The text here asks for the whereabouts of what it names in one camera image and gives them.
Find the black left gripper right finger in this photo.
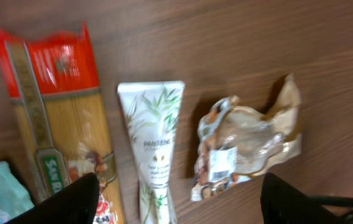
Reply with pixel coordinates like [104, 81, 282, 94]
[260, 173, 344, 224]

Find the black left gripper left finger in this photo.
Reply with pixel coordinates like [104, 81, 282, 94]
[6, 173, 100, 224]

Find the red San Remo spaghetti pack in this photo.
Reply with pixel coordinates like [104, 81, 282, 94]
[0, 25, 126, 224]

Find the white Pantene tube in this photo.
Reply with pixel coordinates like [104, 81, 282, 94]
[117, 81, 185, 224]

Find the teal wipes packet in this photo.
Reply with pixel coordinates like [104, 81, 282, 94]
[0, 161, 34, 224]

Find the brown white snack bag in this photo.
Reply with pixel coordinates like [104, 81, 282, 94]
[191, 73, 301, 202]

